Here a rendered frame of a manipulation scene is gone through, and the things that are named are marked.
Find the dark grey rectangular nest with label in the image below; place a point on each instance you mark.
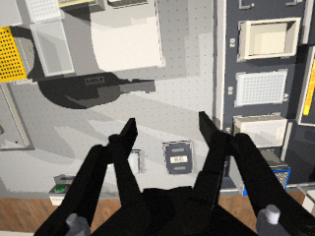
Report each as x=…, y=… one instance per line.
x=178, y=158

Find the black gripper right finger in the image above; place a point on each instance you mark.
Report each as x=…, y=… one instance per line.
x=277, y=213

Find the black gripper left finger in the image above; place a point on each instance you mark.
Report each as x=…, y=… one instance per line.
x=75, y=215

